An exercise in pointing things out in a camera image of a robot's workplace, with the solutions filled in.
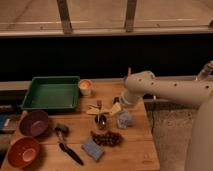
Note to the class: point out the bunch of dark grapes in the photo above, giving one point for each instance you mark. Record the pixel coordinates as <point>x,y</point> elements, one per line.
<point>107,139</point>

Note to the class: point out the light blue towel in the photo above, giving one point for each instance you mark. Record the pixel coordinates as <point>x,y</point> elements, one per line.
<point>124,119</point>

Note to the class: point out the purple bowl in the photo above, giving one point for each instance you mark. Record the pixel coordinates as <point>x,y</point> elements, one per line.
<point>34,123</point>

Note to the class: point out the small black block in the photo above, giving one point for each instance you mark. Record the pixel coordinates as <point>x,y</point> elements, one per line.
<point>116,99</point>

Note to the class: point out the blue sponge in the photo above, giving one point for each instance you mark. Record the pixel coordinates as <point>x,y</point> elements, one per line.
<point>94,150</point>

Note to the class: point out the orange bowl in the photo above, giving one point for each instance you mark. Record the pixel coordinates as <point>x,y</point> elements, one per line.
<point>23,152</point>

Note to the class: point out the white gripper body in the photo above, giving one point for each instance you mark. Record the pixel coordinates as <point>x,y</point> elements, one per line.
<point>126,98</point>

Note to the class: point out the green plastic tray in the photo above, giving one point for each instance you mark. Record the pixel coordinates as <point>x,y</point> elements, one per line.
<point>54,93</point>

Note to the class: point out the small yellow cup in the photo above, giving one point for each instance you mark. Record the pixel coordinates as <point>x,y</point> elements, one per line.
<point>85,87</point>

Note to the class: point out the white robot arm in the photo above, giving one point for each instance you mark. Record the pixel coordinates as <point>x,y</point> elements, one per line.
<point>197,92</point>

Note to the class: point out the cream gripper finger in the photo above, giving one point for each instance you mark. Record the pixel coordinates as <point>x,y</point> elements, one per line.
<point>116,108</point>

